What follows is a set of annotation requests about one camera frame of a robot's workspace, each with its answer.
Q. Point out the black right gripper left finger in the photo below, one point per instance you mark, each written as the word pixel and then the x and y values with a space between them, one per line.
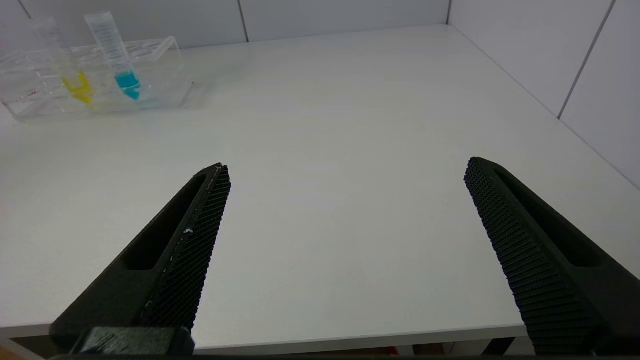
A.
pixel 150 270

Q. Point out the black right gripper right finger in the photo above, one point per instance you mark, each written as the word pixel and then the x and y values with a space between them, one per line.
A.
pixel 545 260

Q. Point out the test tube with yellow pigment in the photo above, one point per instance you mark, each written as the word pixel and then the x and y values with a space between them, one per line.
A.
pixel 78 87

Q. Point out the test tube with blue pigment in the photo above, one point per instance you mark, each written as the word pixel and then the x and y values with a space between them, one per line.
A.
pixel 127 82

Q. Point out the clear acrylic test tube rack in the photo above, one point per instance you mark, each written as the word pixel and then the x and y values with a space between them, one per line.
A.
pixel 160 80

